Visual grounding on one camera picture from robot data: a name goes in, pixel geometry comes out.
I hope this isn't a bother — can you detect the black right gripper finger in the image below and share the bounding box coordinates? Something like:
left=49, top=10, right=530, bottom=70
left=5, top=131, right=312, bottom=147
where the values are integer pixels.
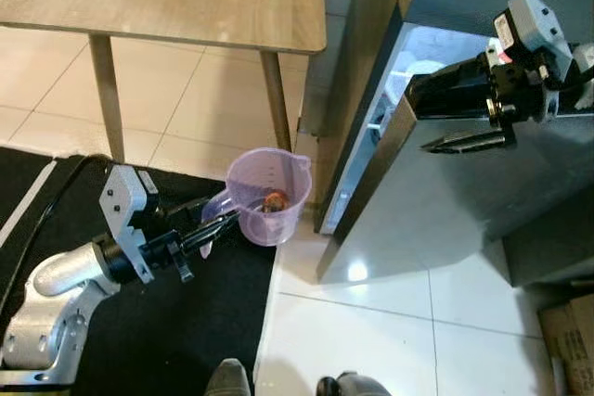
left=406, top=57, right=495, bottom=121
left=422, top=130, right=511, bottom=154

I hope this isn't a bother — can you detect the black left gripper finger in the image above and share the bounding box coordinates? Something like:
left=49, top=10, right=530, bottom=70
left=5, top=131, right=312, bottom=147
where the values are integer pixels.
left=202, top=223, right=240, bottom=253
left=197, top=210, right=242, bottom=236

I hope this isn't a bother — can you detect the purple plastic measuring jug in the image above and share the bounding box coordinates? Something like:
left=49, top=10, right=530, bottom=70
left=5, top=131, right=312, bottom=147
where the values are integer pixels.
left=202, top=147, right=313, bottom=258

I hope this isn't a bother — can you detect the reddish brown food item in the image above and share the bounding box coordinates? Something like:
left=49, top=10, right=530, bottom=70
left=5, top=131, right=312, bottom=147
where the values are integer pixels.
left=263, top=189, right=291, bottom=214

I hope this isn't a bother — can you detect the large black floor mat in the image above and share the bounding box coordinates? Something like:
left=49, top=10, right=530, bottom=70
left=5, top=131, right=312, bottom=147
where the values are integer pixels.
left=0, top=155, right=279, bottom=396
left=0, top=146, right=52, bottom=221

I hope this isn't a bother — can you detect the printed cardboard box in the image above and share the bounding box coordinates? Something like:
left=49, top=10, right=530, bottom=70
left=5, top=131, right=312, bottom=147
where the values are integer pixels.
left=538, top=294, right=594, bottom=396

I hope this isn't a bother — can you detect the grey left robot leg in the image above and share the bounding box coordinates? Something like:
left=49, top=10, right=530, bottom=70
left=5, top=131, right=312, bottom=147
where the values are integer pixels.
left=204, top=359, right=253, bottom=396

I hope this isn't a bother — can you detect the white floor tape strip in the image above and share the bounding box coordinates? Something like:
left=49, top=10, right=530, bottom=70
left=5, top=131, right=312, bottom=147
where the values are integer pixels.
left=0, top=160, right=58, bottom=241

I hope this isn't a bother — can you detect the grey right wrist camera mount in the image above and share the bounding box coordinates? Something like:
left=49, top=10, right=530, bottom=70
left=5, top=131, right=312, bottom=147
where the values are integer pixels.
left=492, top=0, right=575, bottom=77

